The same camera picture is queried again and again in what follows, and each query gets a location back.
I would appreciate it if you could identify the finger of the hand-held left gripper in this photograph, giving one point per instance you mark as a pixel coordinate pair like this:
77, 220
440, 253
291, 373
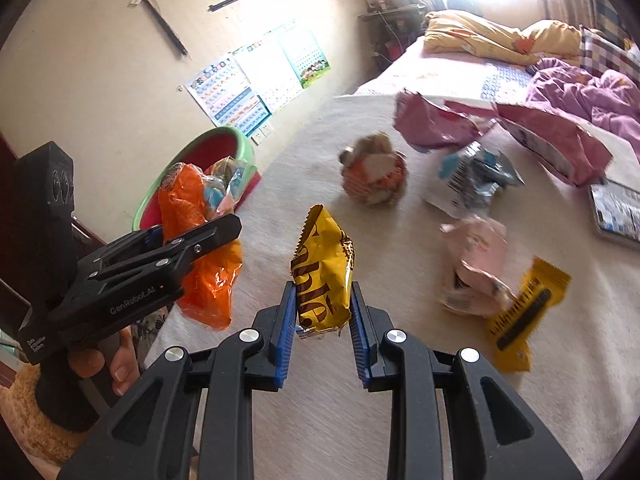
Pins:
165, 260
155, 235

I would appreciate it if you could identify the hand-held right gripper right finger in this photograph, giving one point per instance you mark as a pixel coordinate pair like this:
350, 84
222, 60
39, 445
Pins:
361, 345

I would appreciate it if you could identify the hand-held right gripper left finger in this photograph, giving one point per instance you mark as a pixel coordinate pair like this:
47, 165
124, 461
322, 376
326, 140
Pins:
285, 340

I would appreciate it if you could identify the orange snack bag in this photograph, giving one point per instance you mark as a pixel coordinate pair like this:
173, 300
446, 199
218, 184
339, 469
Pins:
210, 285

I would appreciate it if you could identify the yellow brown snack wrapper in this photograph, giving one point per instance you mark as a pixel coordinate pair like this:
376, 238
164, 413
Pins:
322, 265

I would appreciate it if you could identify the red bucket with green rim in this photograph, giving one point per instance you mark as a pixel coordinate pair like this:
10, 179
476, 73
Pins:
220, 142

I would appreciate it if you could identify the pale pink wrapper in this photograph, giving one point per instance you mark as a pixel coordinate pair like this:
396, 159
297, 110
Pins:
475, 260

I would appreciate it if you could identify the yellow black snack wrapper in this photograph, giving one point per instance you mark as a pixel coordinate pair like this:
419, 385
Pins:
525, 320

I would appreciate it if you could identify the orange white wrapper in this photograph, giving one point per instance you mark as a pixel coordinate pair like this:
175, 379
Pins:
372, 172

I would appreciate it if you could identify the silver blue wrapper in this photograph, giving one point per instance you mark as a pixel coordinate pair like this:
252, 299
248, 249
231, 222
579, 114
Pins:
470, 180

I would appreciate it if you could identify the pink foil snack bag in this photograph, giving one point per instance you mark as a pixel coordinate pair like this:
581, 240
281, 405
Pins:
555, 145
435, 122

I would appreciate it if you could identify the person's left forearm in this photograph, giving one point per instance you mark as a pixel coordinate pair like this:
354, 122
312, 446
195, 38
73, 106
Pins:
25, 410

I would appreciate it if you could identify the person's left hand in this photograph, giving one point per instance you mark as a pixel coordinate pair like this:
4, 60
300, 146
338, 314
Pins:
122, 365

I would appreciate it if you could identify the brown wooden door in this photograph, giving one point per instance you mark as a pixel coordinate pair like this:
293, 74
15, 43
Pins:
86, 232

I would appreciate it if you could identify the dark floral cushion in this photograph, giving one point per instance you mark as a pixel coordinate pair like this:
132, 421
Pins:
152, 332

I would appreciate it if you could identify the beige table cloth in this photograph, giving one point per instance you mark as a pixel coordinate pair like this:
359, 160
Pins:
350, 435

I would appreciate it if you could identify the pink patterned bed sheet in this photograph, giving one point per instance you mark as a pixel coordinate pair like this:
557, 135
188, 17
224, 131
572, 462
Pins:
425, 75

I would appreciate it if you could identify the blue patterned mat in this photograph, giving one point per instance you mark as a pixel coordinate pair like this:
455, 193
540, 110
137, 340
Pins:
505, 85

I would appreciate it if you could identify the dark desk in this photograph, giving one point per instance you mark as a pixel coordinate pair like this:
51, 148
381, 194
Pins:
395, 35

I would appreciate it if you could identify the small desk ornament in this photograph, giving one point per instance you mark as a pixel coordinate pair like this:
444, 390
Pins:
376, 1

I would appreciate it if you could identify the yellow quilt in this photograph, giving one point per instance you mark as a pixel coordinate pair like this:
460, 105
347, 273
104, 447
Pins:
480, 35

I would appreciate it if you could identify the purple quilt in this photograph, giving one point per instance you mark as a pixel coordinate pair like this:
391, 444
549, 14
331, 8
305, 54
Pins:
600, 95

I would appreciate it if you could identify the checkered pillow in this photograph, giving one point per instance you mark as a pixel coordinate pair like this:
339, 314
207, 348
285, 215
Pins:
607, 52

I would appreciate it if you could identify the blue checkered cushion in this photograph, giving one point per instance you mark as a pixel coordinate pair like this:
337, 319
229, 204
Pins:
612, 15

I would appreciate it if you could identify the white wall socket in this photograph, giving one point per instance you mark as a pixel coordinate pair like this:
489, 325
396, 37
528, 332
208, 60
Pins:
262, 132

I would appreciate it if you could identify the blue bordered wall poster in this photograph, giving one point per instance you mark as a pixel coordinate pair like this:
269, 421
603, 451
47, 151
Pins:
230, 92

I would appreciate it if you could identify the white wall poster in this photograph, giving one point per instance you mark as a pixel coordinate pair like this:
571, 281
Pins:
270, 72

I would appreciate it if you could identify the green wall poster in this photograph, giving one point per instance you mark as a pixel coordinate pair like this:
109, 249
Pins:
305, 55

